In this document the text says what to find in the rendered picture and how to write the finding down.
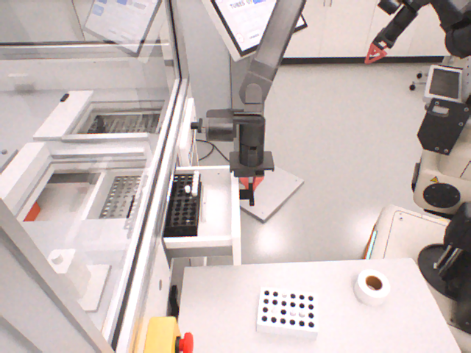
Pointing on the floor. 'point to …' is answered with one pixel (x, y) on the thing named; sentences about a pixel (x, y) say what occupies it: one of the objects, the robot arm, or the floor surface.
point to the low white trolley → (383, 336)
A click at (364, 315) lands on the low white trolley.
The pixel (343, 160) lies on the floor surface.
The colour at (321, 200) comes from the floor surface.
